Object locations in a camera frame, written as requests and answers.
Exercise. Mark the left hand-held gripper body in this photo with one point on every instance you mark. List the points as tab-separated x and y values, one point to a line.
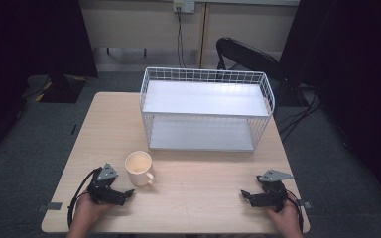
103	188

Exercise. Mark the person's right hand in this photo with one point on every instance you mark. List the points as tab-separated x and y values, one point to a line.
286	216

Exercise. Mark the person's left hand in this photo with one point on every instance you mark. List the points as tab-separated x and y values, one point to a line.
87	211

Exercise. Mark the grey tape strip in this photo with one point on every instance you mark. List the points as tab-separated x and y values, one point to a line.
50	207
306	204

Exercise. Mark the black stand base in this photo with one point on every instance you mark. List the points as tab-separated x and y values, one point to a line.
61	88

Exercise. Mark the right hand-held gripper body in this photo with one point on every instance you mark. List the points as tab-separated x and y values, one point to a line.
273	191

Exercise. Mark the cream ceramic cup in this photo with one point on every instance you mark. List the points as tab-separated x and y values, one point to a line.
139	168

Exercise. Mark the white wall outlet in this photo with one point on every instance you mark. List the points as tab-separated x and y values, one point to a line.
184	5

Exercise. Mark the black curtain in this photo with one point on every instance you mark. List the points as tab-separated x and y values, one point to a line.
354	72
29	36

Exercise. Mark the black office chair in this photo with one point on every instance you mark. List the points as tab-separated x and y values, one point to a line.
244	54

